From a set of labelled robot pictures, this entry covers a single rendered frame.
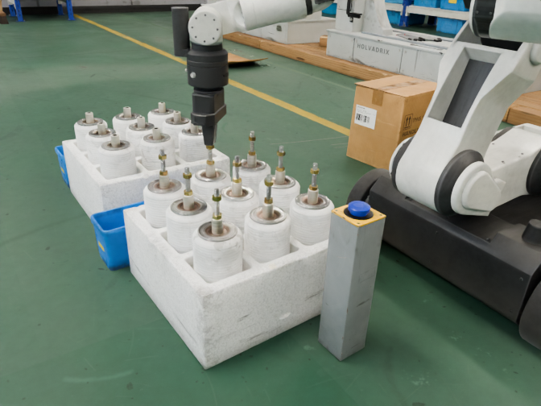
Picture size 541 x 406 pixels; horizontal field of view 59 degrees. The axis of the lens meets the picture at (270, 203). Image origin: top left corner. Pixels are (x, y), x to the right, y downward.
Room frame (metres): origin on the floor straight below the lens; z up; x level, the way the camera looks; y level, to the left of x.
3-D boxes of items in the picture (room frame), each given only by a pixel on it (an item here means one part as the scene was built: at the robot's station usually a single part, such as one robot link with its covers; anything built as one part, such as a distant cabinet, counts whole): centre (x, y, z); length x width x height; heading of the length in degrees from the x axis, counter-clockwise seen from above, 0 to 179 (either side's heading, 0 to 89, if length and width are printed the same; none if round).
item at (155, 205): (0.97, 0.24, 0.16); 0.10 x 0.10 x 0.18
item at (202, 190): (1.04, 0.15, 0.16); 0.10 x 0.10 x 0.18
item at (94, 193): (1.38, 0.40, 0.09); 0.39 x 0.39 x 0.18; 36
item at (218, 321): (0.94, 0.07, 0.09); 0.39 x 0.39 x 0.18; 37
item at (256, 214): (0.85, 0.00, 0.25); 0.08 x 0.08 x 0.01
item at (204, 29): (1.03, 0.16, 0.57); 0.11 x 0.11 x 0.11; 5
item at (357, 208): (0.75, -0.16, 0.32); 0.04 x 0.04 x 0.02
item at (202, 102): (1.04, 0.15, 0.45); 0.13 x 0.10 x 0.12; 169
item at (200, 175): (1.04, 0.14, 0.25); 0.08 x 0.08 x 0.01
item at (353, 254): (0.75, -0.16, 0.16); 0.07 x 0.07 x 0.31; 37
